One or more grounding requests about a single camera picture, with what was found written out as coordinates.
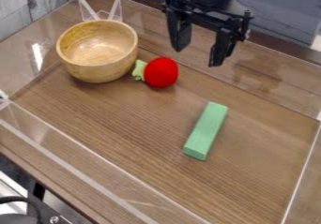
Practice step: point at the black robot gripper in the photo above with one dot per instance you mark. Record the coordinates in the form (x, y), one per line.
(215, 14)

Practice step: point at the red plush strawberry toy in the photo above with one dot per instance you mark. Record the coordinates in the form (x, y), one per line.
(159, 72)

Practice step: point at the light wooden bowl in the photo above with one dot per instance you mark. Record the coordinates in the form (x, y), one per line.
(98, 50)

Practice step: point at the green rectangular foam block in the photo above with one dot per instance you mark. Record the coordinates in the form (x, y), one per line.
(202, 136)

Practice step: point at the clear acrylic corner bracket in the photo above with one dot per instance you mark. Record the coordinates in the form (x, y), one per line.
(91, 15)

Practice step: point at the clear acrylic tray wall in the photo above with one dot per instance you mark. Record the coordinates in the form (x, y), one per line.
(103, 143)

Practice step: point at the black metal table frame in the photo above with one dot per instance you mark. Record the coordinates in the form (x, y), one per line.
(56, 212)

